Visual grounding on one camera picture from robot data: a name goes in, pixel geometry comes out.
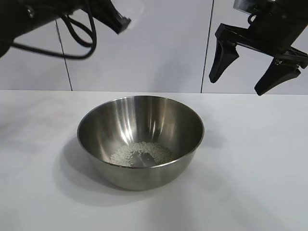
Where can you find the stainless steel mixing bowl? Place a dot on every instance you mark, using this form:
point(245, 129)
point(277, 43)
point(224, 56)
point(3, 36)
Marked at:
point(140, 125)

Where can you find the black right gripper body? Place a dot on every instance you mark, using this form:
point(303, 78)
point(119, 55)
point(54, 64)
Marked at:
point(276, 26)

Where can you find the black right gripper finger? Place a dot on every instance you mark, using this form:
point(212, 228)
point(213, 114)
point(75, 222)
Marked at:
point(222, 60)
point(276, 78)

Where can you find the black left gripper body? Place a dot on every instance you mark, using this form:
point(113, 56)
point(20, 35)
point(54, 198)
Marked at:
point(79, 9)

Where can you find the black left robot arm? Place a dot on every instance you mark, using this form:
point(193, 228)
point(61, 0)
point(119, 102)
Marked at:
point(21, 26)

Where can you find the white rice grains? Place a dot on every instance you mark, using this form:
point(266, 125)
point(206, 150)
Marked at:
point(146, 150)

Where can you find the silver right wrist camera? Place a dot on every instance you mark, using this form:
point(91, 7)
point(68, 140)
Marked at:
point(243, 4)

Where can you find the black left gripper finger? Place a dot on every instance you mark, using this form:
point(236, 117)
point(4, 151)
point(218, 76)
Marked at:
point(115, 20)

